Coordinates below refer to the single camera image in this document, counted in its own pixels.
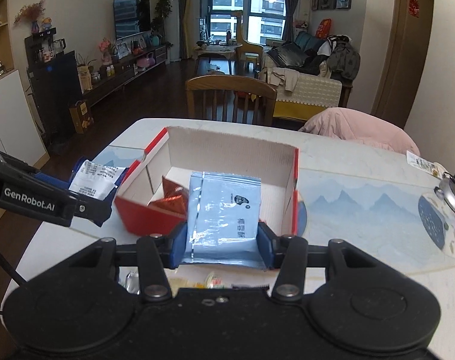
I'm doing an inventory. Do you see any white blue snack packet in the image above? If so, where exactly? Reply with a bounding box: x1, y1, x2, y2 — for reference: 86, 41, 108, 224
69, 159, 127, 201

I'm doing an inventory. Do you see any copper brown snack bag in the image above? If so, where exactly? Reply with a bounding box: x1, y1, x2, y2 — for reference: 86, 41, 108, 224
148, 177, 188, 217

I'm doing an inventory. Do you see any light blue snack packet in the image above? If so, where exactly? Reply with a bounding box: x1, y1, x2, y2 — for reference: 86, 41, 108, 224
183, 172, 265, 269

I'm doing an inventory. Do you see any brown gift bag on floor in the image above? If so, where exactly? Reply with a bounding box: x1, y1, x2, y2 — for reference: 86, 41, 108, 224
69, 101, 94, 134

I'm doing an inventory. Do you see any white cabinet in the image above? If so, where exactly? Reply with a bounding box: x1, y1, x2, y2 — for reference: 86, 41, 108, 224
0, 70, 49, 169

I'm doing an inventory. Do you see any blue mountain table mat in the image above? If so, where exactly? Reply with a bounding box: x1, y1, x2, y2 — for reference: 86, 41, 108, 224
114, 142, 455, 274

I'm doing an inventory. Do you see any red cardboard box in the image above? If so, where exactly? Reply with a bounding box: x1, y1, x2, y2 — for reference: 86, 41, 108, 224
114, 127, 299, 239

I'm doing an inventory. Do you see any dark tv console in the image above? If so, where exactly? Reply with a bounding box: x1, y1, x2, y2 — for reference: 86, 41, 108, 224
83, 44, 168, 107

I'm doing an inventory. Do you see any wooden dining chair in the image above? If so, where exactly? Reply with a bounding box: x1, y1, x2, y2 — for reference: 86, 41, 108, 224
185, 75, 277, 127

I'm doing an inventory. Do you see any flat screen television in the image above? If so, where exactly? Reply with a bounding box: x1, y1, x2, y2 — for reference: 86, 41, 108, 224
113, 0, 151, 39

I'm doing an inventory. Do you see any sofa with clothes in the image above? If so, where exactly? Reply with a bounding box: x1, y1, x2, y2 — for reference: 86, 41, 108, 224
259, 32, 361, 121

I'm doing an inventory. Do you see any small paper packet on table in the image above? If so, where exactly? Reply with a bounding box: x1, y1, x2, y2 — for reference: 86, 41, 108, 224
406, 150, 447, 179

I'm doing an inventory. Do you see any black cable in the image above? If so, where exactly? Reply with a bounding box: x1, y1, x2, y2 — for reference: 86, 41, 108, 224
0, 237, 28, 290

